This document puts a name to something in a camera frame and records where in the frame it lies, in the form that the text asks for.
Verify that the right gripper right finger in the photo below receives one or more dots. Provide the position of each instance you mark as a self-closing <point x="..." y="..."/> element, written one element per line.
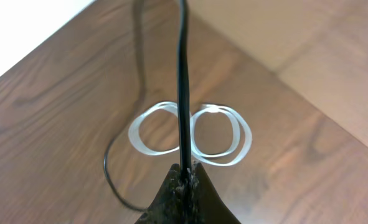
<point x="207" y="206"/>

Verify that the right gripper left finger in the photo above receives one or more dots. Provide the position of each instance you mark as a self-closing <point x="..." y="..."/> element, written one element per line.
<point x="167" y="205"/>

